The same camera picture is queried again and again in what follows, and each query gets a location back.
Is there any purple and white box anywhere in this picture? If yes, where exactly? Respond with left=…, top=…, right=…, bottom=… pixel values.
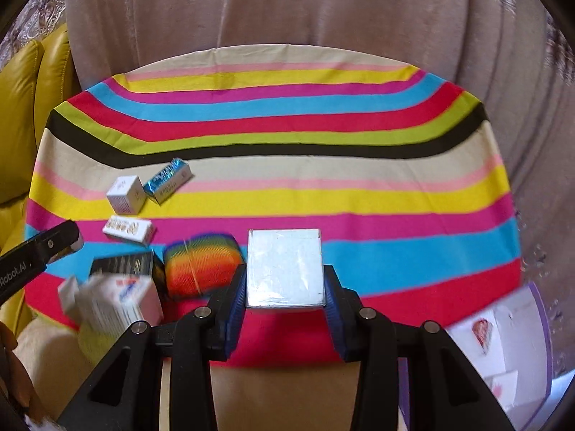
left=400, top=281, right=575, bottom=431

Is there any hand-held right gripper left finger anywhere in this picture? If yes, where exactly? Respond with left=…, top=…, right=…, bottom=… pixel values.
left=57, top=264, right=248, bottom=431

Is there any rainbow striped cloth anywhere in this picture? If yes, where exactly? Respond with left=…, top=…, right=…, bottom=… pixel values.
left=24, top=45, right=523, bottom=369

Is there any yellow-green sponge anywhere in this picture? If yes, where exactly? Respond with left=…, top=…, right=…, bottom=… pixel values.
left=78, top=323, right=127, bottom=366

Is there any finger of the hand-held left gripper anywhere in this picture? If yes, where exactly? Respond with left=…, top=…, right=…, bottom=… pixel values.
left=42, top=220, right=84, bottom=267

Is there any tall white box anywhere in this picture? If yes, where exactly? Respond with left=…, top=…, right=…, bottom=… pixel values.
left=246, top=228, right=325, bottom=310

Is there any patterned lace curtain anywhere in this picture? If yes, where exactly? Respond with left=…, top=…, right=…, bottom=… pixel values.
left=9, top=0, right=77, bottom=50

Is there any person's left hand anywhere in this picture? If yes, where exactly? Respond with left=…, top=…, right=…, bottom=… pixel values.
left=0, top=322, right=25, bottom=409

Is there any rainbow spring toy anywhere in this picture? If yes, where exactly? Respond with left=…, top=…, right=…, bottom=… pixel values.
left=162, top=232, right=245, bottom=299

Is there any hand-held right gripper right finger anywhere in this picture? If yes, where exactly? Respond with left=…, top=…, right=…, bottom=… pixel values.
left=323, top=265, right=515, bottom=431

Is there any white cube box purple print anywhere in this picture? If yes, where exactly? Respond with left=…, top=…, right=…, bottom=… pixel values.
left=106, top=174, right=147, bottom=215

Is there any blue foil box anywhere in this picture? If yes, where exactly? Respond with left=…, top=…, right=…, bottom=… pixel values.
left=143, top=158, right=193, bottom=205

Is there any yellow leather sofa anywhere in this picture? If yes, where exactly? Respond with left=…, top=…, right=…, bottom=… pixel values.
left=0, top=24, right=82, bottom=337

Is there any white box with text panel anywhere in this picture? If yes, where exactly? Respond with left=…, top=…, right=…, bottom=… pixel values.
left=74, top=274, right=163, bottom=337

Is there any black box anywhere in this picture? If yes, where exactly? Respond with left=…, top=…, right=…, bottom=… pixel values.
left=89, top=251, right=169, bottom=299

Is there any flat white box gold print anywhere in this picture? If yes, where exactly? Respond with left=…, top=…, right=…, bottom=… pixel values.
left=102, top=215, right=156, bottom=247

